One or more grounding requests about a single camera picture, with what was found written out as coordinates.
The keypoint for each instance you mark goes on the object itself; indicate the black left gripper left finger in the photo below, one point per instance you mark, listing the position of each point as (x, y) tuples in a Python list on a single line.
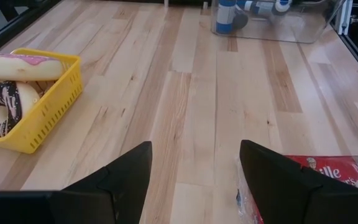
[(89, 205)]

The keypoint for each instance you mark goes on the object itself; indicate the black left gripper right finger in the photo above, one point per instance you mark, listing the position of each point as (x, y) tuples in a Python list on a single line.
[(291, 202)]

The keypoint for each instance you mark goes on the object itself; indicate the red popcorn packet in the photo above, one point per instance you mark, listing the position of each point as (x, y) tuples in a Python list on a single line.
[(346, 171)]

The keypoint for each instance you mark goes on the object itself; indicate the chocolate sprinkled toy donut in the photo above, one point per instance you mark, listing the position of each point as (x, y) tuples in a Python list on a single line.
[(11, 96)]

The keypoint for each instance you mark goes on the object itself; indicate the pink frosted toy donut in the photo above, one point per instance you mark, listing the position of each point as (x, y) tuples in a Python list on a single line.
[(20, 68)]

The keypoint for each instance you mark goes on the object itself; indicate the yellow perforated plastic basket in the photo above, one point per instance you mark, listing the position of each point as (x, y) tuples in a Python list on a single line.
[(51, 118)]

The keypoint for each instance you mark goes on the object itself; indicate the clear plastic container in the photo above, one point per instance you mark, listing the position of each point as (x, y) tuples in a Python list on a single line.
[(291, 31)]

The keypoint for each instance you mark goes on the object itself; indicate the black table clamp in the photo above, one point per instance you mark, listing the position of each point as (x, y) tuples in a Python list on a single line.
[(8, 11)]

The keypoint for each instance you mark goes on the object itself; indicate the silver aluminium bracket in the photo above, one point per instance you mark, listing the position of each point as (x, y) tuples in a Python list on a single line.
[(345, 18)]

